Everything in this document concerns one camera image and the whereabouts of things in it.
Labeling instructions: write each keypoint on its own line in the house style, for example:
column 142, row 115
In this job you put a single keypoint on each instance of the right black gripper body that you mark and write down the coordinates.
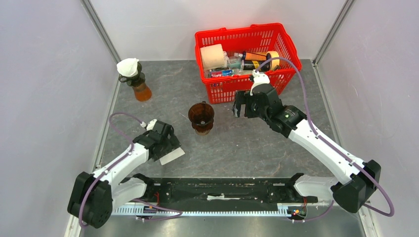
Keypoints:
column 252, row 110

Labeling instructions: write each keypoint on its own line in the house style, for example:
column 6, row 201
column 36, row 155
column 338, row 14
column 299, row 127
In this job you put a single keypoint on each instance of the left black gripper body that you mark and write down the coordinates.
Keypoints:
column 167, row 145

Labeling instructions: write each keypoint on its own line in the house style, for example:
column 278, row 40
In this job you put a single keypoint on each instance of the brown transparent dripper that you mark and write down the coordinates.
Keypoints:
column 201, row 116

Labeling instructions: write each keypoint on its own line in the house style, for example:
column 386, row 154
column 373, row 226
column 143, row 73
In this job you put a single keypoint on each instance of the green transparent dripper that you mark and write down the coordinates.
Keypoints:
column 136, row 80

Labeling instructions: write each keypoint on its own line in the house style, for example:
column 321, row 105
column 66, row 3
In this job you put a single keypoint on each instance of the white paper coffee filter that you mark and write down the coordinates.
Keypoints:
column 128, row 67

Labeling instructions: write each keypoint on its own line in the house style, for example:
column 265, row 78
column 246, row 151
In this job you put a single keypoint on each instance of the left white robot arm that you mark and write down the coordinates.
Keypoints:
column 96, row 195

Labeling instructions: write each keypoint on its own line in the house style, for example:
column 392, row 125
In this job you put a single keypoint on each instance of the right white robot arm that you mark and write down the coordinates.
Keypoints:
column 354, row 179

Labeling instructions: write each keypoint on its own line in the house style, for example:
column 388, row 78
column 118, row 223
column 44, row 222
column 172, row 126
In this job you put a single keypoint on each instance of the clear plastic bottle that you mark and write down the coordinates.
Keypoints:
column 235, row 61

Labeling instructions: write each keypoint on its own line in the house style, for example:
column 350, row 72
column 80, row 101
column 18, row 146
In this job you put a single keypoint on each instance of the yellow masking tape roll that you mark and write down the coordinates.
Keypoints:
column 274, row 64

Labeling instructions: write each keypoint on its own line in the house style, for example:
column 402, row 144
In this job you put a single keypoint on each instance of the black orange cylinder can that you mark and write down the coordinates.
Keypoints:
column 252, row 60

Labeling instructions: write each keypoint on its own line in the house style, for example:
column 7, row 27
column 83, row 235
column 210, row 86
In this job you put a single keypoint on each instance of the small glass beaker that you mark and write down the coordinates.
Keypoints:
column 202, row 132

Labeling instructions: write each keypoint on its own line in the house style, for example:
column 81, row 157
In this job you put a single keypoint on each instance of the orange glass flask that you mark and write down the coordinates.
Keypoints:
column 142, row 92

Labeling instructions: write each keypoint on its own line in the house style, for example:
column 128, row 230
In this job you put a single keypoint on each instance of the beige paper roll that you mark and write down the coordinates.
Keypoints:
column 213, row 57

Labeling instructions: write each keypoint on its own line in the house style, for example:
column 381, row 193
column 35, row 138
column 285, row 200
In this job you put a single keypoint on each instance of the red plastic basket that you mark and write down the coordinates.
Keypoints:
column 227, row 57

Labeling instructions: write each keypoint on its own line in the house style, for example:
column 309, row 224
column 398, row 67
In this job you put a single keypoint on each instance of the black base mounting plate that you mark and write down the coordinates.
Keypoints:
column 223, row 194

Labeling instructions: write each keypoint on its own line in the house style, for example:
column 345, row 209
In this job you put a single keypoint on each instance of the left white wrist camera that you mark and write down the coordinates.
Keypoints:
column 150, row 125

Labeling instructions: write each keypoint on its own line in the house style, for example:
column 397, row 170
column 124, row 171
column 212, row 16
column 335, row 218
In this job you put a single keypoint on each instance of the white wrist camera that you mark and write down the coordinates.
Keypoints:
column 150, row 125
column 258, row 79

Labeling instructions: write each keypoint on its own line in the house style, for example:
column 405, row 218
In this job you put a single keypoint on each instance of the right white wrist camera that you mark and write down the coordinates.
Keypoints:
column 258, row 79

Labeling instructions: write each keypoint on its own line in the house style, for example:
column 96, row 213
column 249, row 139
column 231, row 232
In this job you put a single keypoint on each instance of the white cable duct strip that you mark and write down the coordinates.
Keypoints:
column 138, row 209

